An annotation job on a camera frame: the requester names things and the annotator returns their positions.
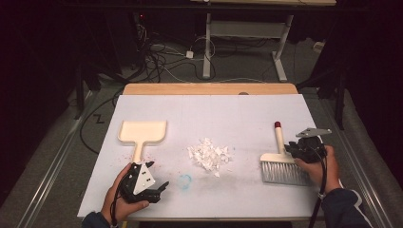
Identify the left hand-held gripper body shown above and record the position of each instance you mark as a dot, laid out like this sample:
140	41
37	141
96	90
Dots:
142	177

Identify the person's right hand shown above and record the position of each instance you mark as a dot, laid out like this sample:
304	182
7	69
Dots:
329	177

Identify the cream brush with red cap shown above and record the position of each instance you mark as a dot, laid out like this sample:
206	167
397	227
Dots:
278	164

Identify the cream plastic dustpan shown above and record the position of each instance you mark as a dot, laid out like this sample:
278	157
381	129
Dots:
142	133

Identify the white power adapter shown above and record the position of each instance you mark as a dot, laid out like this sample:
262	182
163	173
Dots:
189	54

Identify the white metal desk frame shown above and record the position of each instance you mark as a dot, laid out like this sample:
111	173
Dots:
207	47

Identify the white table mat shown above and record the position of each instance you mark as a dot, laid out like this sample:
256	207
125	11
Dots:
206	114

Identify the wooden table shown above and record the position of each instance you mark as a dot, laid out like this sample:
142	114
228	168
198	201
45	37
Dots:
206	88

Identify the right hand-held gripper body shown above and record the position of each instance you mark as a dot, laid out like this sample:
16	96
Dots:
312	148

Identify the pile of white paper scraps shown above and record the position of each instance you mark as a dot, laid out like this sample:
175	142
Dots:
209	155

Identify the person's left hand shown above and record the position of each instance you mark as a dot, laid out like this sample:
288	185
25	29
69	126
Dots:
114	205

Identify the aluminium floor rail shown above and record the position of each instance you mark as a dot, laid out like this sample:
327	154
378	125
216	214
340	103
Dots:
358	158
50	164

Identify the black metal stand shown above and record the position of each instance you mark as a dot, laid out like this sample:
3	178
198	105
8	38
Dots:
80	91
340	95

